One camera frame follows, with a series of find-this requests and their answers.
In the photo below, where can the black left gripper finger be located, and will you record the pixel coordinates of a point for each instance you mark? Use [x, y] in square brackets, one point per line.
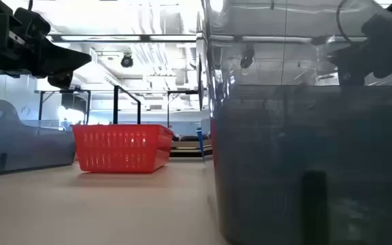
[63, 58]

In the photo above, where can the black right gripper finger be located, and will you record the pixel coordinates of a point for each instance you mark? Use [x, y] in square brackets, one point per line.
[350, 56]

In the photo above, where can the tan table mat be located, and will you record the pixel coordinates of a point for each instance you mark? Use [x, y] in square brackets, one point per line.
[97, 211]

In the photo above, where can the wooden shelf with black frame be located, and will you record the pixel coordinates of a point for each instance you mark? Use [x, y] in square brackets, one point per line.
[115, 105]

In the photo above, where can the red perforated plastic basket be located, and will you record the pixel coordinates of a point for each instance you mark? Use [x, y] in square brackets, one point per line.
[121, 149]

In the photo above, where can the black hanging ceiling device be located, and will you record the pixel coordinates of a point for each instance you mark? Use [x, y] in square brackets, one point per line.
[127, 61]
[247, 58]

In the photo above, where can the black aluminium table frame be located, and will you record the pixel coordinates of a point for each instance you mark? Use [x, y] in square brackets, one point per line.
[189, 154]

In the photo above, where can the gray translucent plastic basket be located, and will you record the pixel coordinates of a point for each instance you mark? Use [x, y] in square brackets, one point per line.
[19, 146]
[284, 153]

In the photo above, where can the dark horizontal beam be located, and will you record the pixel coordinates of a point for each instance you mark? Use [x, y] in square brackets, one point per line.
[97, 35]

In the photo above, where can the black background table frame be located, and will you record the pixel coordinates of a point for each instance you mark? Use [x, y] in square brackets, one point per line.
[63, 91]
[182, 92]

